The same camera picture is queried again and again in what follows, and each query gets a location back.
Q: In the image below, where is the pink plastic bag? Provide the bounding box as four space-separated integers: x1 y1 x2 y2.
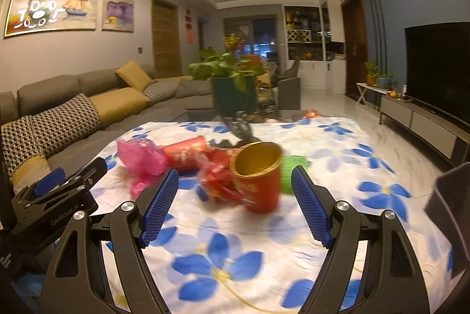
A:
117 138 169 199

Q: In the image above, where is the red gold paper cup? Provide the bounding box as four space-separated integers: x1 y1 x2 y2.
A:
229 141 283 214

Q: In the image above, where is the grey trash bin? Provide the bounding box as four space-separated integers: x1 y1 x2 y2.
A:
424 162 470 277

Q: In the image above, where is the houndstooth patterned cushion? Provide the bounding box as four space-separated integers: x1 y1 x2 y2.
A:
1 94 100 177

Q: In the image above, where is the yellow seat cushion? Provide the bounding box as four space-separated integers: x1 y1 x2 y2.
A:
89 87 148 127

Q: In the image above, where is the grey sectional sofa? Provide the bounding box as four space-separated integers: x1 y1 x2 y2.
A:
1 65 216 193

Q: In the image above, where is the green foam sleeve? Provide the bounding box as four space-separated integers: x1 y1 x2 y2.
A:
280 155 312 196

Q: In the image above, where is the tv cabinet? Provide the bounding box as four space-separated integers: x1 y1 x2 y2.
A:
379 95 469 166

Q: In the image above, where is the yellow back pillow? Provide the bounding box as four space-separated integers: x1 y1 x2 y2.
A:
115 60 153 92

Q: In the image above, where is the red crumpled snack wrapper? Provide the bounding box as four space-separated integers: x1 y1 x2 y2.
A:
195 148 251 205

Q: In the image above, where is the grey throw pillow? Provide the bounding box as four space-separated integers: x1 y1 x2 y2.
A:
175 79 213 99

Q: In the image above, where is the small white side table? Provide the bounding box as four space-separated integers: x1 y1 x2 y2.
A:
354 82 390 107

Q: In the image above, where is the wooden door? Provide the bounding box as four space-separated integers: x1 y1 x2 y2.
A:
151 0 182 78

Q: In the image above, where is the sailboat painting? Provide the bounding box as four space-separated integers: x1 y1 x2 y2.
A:
4 0 99 38

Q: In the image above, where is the purple abstract painting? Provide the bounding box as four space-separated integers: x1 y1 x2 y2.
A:
102 0 135 32

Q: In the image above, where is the small potted plant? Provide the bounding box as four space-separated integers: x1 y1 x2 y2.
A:
365 61 379 86

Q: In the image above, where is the black television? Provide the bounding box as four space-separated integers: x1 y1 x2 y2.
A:
405 22 469 125

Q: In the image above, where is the green potted plant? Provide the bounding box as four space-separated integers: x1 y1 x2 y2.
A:
188 49 267 117

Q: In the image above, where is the display shelf cabinet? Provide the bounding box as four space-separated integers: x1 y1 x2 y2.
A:
284 3 345 61

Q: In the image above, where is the dark brown door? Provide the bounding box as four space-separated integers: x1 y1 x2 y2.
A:
342 0 368 101

